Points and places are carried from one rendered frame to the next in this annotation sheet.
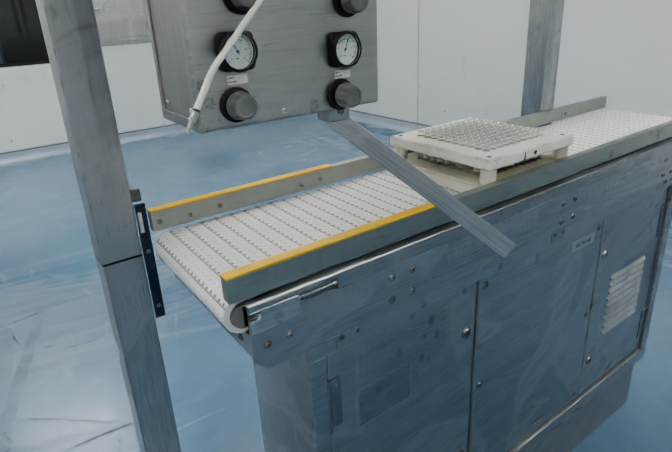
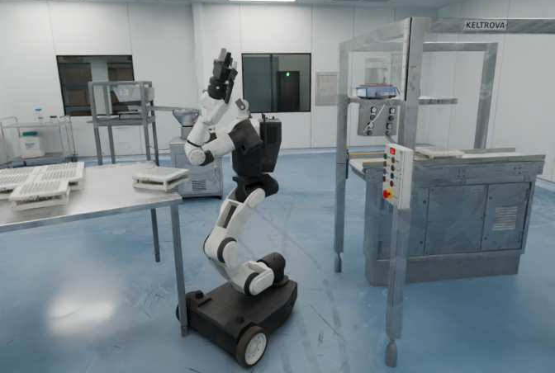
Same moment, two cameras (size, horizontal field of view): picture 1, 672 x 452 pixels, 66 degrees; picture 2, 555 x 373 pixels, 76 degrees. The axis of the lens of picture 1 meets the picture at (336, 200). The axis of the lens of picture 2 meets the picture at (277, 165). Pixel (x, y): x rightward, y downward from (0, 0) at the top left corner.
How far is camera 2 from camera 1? 1.83 m
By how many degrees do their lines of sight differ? 28
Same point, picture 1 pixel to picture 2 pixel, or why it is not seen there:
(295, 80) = (380, 129)
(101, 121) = (343, 134)
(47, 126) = (291, 139)
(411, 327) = not seen: hidden behind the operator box
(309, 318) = (377, 176)
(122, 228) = (343, 157)
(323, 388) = (379, 196)
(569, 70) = not seen: outside the picture
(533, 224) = (446, 173)
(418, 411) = not seen: hidden behind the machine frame
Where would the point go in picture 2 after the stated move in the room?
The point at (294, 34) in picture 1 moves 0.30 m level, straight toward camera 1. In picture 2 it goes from (380, 123) to (372, 129)
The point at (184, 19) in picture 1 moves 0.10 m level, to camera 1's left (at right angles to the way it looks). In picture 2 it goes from (363, 120) to (348, 120)
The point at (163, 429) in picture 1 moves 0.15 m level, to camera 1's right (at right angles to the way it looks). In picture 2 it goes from (341, 207) to (361, 210)
